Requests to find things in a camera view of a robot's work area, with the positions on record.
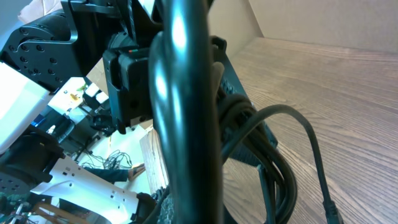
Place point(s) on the background person hand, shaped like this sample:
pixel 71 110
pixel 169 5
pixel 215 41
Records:
pixel 135 171

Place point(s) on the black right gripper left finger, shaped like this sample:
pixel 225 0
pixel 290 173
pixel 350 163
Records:
pixel 161 207

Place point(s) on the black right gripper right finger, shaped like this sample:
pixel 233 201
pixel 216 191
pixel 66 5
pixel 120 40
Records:
pixel 233 107

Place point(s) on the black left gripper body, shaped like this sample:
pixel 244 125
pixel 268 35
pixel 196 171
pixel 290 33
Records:
pixel 127 80

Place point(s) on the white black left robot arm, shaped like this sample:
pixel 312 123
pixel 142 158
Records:
pixel 155 69

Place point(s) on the brown cardboard backboard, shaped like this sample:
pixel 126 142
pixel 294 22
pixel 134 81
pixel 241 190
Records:
pixel 360 24

